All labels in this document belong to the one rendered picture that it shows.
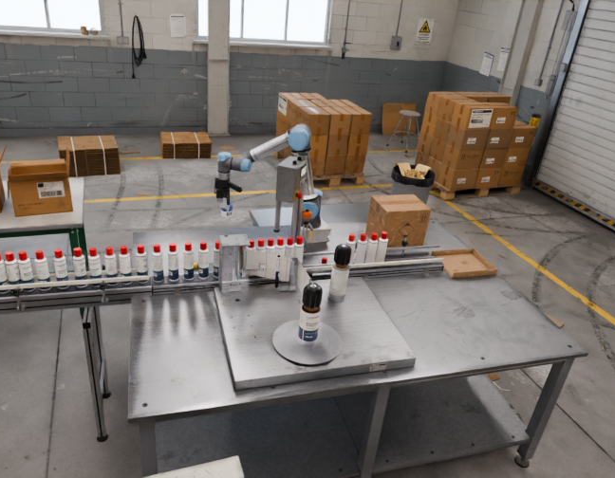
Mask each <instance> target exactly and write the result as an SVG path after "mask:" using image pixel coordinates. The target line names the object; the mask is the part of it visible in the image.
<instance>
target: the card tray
mask: <svg viewBox="0 0 615 478"><path fill-rule="evenodd" d="M431 256H436V257H437V258H444V262H442V263H443V264H444V267H443V269H444V271H445V272H446V273H447V274H448V275H449V276H450V277H451V278H452V279H454V278H465V277H476V276H487V275H496V272H497V268H496V267H495V266H493V265H492V264H491V263H490V262H489V261H488V260H487V259H486V258H484V257H483V256H482V255H481V254H480V253H479V252H478V251H476V250H475V249H474V248H462V249H446V250H432V253H431Z"/></svg>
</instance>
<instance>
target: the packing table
mask: <svg viewBox="0 0 615 478"><path fill-rule="evenodd" d="M2 182H3V186H4V191H5V202H4V206H3V209H2V212H1V213H0V238H9V237H22V236H35V235H48V234H61V233H68V234H69V241H70V247H71V254H72V258H73V256H74V248H81V249H82V255H83V256H84V260H85V268H86V271H88V270H89V263H88V254H87V246H86V239H85V231H84V178H69V184H70V190H71V198H72V205H73V211H71V212H61V213H51V214H41V215H31V216H21V217H15V214H14V209H13V205H12V200H11V194H10V190H9V199H8V186H7V181H2ZM80 314H81V316H82V319H83V318H84V307H80Z"/></svg>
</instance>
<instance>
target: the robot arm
mask: <svg viewBox="0 0 615 478"><path fill-rule="evenodd" d="M311 135H312V134H311V130H310V128H309V127H308V126H307V125H305V124H297V125H296V126H294V127H293V128H291V129H289V130H288V131H287V132H286V133H285V134H284V135H282V136H280V137H278V138H274V139H272V140H270V141H268V142H266V143H264V144H262V145H260V146H258V147H255V148H253V149H251V150H249V151H247V152H244V153H243V154H242V155H241V156H240V157H239V158H237V157H231V154H230V153H227V152H221V153H219V154H218V160H217V177H215V178H214V187H215V190H216V192H214V193H216V198H217V199H216V201H218V202H222V203H221V204H219V207H220V208H225V209H226V210H227V212H228V211H229V208H230V188H232V189H234V190H236V191H237V192H239V193H241V192H242V188H241V187H240V186H237V185H236V184H234V183H232V182H231V181H230V177H231V170H233V171H240V172H249V171H250V170H251V166H252V163H254V162H255V161H257V160H259V159H261V158H263V157H266V156H269V155H271V154H273V153H275V152H277V151H280V150H282V149H284V148H286V147H288V146H290V149H291V152H292V153H293V154H294V156H295V157H297V152H306V153H307V170H306V181H305V191H304V201H303V211H304V210H305V209H309V210H310V211H311V213H312V215H311V218H309V223H310V225H311V226H312V227H313V228H314V229H318V228H320V227H321V224H322V222H321V216H320V210H321V204H322V196H323V193H322V191H320V190H316V189H314V186H313V178H312V171H311V164H310V157H309V152H310V151H311V144H310V139H311Z"/></svg>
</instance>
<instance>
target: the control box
mask: <svg viewBox="0 0 615 478"><path fill-rule="evenodd" d="M293 160H296V161H297V157H295V156H289V157H287V158H286V159H285V160H284V161H282V162H281V163H280V164H278V166H277V180H276V196H275V200H278V201H283V202H287V203H291V204H292V203H294V202H295V201H296V200H297V199H298V197H296V193H299V192H302V193H303V192H304V189H305V183H304V184H303V185H302V186H301V187H300V188H299V182H300V180H301V179H302V178H303V177H304V176H305V175H306V174H304V175H303V176H302V177H301V178H300V173H301V168H302V167H303V166H304V165H305V164H306V163H307V161H306V160H305V159H303V158H302V161H297V165H296V166H293V165H292V161H293Z"/></svg>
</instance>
